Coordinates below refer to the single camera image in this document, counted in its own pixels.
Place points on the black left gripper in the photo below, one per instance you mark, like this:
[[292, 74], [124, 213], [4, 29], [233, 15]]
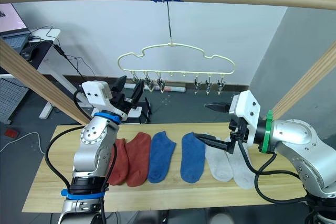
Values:
[[122, 103]]

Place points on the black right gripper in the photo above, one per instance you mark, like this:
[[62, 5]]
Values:
[[237, 132]]

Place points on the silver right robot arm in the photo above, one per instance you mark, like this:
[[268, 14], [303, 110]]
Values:
[[294, 134]]

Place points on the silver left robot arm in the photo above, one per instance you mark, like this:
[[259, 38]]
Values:
[[92, 142]]

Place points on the metal hanger clip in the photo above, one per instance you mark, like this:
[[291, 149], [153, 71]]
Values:
[[197, 86], [161, 85], [208, 86], [221, 86], [148, 83], [135, 79]]

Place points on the cream clip hanger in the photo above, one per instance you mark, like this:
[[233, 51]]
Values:
[[171, 44]]

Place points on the small black white stand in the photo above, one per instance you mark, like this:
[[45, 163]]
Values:
[[135, 112]]

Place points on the grey ankle sock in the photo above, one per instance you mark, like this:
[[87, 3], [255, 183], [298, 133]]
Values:
[[219, 166], [242, 174]]

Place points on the blue ankle sock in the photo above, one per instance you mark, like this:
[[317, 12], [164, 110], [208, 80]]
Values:
[[191, 161], [160, 158]]

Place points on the green zip tie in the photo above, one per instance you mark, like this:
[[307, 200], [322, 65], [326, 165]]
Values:
[[268, 134]]

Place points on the red ankle sock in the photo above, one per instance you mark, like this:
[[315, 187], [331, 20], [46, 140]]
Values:
[[137, 161], [119, 166]]

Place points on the grey rounded shape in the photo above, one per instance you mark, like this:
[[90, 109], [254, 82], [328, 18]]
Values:
[[220, 219]]

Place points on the black desk mat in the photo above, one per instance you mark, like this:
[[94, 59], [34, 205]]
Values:
[[39, 56]]

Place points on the white desk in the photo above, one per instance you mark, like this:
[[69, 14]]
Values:
[[50, 33]]

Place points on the dark rounded shape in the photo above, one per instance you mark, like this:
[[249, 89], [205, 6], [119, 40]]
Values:
[[152, 217]]

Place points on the grey pegboard panel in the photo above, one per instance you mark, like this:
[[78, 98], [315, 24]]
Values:
[[10, 98]]

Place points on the small red floor object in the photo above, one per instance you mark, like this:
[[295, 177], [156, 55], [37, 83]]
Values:
[[11, 132]]

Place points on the grey laptop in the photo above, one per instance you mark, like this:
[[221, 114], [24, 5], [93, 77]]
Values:
[[10, 19]]

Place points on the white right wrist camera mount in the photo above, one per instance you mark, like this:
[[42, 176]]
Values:
[[248, 113]]

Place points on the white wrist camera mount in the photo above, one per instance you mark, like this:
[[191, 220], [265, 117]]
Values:
[[248, 113], [94, 90]]

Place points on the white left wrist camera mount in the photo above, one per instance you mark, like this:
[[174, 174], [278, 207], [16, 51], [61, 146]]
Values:
[[94, 90]]

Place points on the wooden slanted post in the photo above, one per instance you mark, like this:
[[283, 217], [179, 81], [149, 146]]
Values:
[[309, 82], [31, 77]]

